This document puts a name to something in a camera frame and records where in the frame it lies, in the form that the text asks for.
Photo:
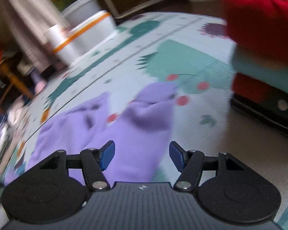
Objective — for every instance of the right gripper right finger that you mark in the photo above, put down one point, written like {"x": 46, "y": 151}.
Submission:
{"x": 189, "y": 164}

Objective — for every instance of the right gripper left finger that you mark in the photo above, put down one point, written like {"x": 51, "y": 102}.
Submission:
{"x": 94, "y": 162}

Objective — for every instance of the purple sweatshirt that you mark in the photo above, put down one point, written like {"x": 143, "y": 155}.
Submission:
{"x": 141, "y": 133}

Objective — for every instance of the patterned foam play mat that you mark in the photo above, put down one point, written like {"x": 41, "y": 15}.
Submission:
{"x": 244, "y": 182}

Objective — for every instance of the white box orange band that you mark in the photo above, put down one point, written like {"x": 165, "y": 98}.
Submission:
{"x": 70, "y": 46}

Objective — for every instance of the teal folded garment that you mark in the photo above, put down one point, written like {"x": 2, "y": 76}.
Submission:
{"x": 272, "y": 72}

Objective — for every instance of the white tub container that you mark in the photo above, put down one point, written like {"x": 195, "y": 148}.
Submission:
{"x": 80, "y": 10}

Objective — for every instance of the red folded garment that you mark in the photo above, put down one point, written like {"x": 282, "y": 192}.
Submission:
{"x": 261, "y": 26}

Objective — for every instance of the beige curtain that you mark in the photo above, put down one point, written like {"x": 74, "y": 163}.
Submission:
{"x": 28, "y": 20}

